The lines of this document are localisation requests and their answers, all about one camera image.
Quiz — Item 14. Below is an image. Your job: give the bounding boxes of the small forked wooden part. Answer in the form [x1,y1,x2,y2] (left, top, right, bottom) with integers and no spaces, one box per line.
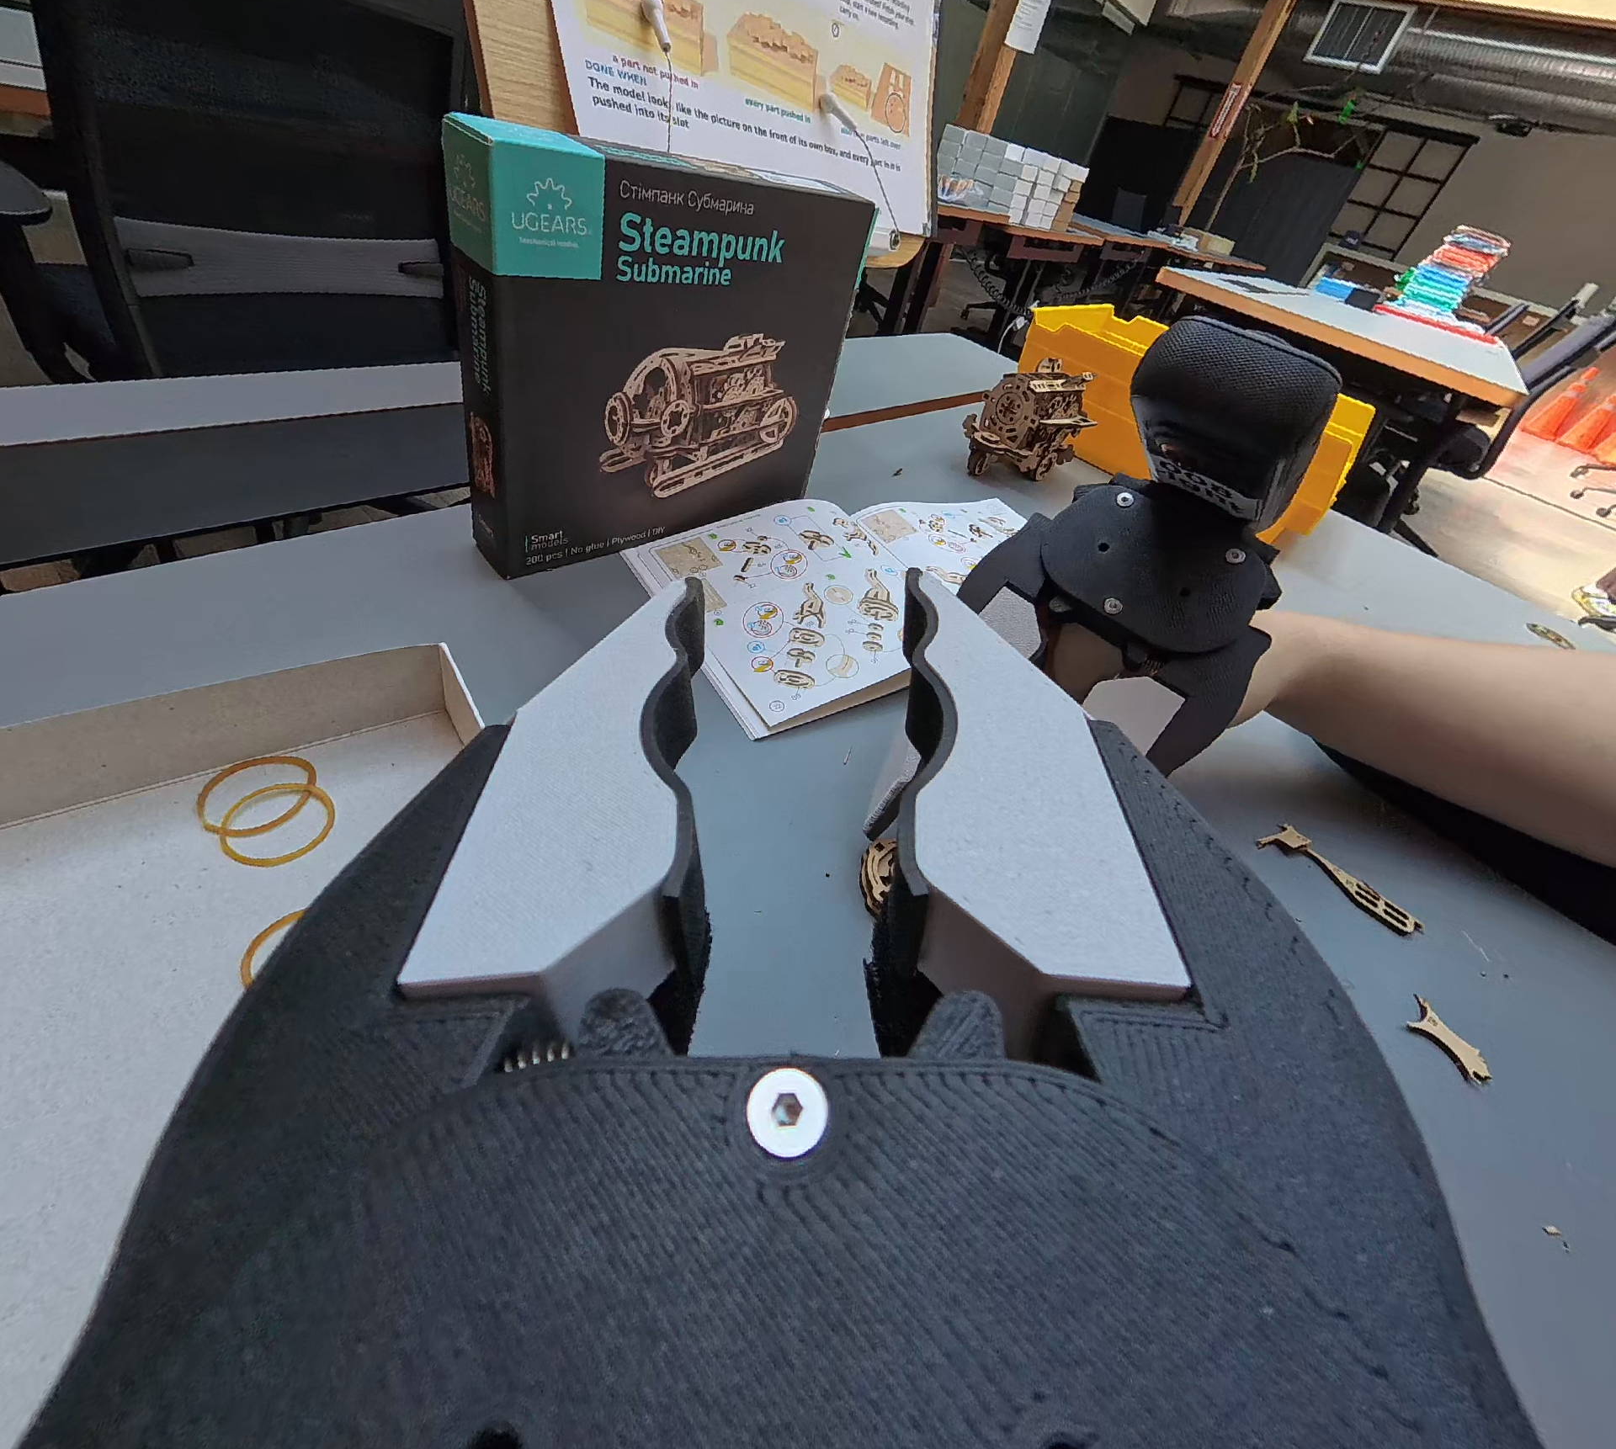
[1406,995,1493,1086]

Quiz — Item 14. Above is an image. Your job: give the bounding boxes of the white wall vent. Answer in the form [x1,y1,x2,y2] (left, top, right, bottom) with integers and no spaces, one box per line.
[1301,0,1419,74]

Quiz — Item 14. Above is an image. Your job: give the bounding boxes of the slanted wooden support post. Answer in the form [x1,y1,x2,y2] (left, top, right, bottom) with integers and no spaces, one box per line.
[1174,0,1306,226]

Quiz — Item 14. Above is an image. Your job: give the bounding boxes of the ornate wooden strip part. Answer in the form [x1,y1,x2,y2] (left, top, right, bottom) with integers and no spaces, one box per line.
[1257,823,1422,935]

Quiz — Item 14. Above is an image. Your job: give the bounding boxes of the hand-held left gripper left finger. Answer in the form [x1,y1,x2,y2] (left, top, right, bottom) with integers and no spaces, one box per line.
[397,576,711,1056]

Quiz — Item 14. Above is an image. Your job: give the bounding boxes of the stack of small white boxes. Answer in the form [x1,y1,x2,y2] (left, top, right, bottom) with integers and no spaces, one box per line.
[933,124,1088,227]

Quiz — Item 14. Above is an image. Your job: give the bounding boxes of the black office chair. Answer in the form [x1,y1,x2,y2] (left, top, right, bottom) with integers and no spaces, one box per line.
[0,0,485,386]

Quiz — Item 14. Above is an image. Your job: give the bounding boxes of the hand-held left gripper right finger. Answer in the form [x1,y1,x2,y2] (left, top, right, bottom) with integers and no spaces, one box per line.
[864,568,1194,1060]

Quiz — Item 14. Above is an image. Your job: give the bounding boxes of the white cardboard box tray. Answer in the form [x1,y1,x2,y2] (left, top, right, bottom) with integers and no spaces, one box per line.
[0,642,486,1424]

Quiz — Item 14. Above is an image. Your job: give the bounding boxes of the row of orange cones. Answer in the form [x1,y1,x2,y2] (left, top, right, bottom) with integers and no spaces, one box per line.
[1515,364,1616,456]

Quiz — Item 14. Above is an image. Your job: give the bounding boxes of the yellow plastic bin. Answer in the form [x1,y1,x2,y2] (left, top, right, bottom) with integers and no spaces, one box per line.
[1019,304,1378,544]

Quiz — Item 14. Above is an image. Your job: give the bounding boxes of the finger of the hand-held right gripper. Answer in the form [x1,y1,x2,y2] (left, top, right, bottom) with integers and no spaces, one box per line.
[1088,675,1182,768]
[864,565,1057,843]

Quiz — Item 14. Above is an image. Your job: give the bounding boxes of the group of tan rubber bands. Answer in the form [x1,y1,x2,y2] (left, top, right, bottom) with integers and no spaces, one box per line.
[196,755,338,989]

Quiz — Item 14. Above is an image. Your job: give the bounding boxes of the wooden background table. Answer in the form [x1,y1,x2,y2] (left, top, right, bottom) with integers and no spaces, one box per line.
[926,199,1262,341]

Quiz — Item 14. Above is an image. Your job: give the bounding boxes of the black model kit box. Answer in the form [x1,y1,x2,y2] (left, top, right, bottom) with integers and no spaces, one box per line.
[441,113,879,581]

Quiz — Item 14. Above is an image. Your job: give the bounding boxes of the assembled wooden submarine model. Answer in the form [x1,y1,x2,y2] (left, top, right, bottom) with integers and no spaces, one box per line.
[963,360,1099,482]

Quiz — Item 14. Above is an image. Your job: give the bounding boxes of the stack of colourful packets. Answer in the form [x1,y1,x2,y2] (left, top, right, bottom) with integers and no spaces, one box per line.
[1377,226,1512,344]

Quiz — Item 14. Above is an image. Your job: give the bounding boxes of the person's right forearm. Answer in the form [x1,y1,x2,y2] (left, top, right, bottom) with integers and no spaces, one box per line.
[1242,607,1616,843]

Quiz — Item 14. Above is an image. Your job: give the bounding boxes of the printed instruction booklet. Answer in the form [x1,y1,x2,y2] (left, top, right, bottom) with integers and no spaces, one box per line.
[619,498,1030,743]

